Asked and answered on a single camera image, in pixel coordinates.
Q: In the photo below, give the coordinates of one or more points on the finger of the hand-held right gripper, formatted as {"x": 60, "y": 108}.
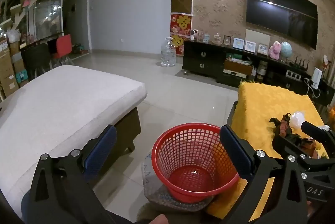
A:
{"x": 314, "y": 131}
{"x": 281, "y": 146}

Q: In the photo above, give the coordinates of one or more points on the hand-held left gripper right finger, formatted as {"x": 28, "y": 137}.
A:
{"x": 233, "y": 148}

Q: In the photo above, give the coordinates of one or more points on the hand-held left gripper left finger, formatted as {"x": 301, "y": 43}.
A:
{"x": 104, "y": 150}

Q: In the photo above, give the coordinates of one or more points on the dark brown fruit peel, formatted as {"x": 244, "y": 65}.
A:
{"x": 284, "y": 127}

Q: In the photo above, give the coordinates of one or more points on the clear plastic bag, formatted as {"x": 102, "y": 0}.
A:
{"x": 297, "y": 118}

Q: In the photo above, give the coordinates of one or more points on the red plastic mesh basket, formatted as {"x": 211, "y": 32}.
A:
{"x": 183, "y": 179}

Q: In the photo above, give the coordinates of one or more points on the person's left hand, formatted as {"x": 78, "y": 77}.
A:
{"x": 159, "y": 219}

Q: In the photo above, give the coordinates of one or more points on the yellow tablecloth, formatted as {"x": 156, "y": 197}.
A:
{"x": 261, "y": 108}

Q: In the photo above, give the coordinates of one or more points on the white upright device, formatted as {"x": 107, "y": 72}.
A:
{"x": 316, "y": 77}

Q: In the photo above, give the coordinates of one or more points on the white socket panel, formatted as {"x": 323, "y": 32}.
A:
{"x": 293, "y": 74}

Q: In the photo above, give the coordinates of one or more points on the black router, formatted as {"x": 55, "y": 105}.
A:
{"x": 298, "y": 63}

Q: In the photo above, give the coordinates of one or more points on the red white ornament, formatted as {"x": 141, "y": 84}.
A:
{"x": 325, "y": 61}

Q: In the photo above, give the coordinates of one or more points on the light blue globe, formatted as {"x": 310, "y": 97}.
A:
{"x": 286, "y": 49}

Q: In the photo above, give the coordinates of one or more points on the pink plush toy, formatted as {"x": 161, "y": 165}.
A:
{"x": 275, "y": 50}

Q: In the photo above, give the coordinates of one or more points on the green paper pile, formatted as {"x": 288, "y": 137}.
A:
{"x": 236, "y": 57}

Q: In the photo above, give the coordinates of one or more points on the black television cabinet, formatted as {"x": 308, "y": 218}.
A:
{"x": 199, "y": 59}

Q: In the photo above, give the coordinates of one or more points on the white framed picture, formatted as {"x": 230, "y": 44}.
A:
{"x": 263, "y": 48}

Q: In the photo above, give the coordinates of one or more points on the pink framed picture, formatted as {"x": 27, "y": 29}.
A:
{"x": 250, "y": 46}

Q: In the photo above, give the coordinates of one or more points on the blue framed picture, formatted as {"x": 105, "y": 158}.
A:
{"x": 238, "y": 43}

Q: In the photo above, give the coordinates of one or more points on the dark framed picture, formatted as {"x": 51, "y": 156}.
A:
{"x": 227, "y": 40}

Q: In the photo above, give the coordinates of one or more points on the glass dome ornament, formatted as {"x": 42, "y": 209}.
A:
{"x": 216, "y": 38}

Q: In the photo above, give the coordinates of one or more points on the red chair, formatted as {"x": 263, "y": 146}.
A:
{"x": 63, "y": 46}

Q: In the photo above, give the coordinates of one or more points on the small blue ornament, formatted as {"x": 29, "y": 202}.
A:
{"x": 206, "y": 37}

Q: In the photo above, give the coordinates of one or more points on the large clear water bottle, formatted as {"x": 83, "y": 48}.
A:
{"x": 167, "y": 53}

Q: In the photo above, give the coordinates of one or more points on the black chair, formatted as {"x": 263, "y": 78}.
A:
{"x": 36, "y": 57}

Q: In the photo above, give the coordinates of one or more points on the small pink figurine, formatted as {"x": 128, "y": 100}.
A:
{"x": 200, "y": 35}

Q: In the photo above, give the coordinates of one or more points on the stack of cardboard boxes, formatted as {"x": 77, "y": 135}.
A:
{"x": 9, "y": 72}

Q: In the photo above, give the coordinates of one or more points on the white plastic bag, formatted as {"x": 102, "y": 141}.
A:
{"x": 13, "y": 36}

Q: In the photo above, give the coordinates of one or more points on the small white camera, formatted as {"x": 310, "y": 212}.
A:
{"x": 194, "y": 35}

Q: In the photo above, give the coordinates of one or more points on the black wall television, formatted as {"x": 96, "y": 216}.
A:
{"x": 282, "y": 14}

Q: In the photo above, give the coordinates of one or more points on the red festive wall poster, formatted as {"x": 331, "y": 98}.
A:
{"x": 180, "y": 25}

